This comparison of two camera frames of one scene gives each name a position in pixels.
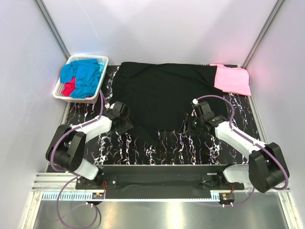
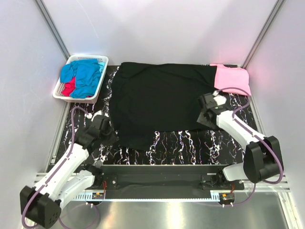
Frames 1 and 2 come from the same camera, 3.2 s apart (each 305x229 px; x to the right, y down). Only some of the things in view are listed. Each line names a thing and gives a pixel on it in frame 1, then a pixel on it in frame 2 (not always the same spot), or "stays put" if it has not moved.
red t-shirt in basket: x=69 y=88 stays put
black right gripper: x=186 y=127 to x=201 y=119
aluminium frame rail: x=63 y=186 stays put
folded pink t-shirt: x=232 y=80 stays put
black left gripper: x=127 y=126 to x=113 y=139
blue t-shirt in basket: x=87 y=73 stays put
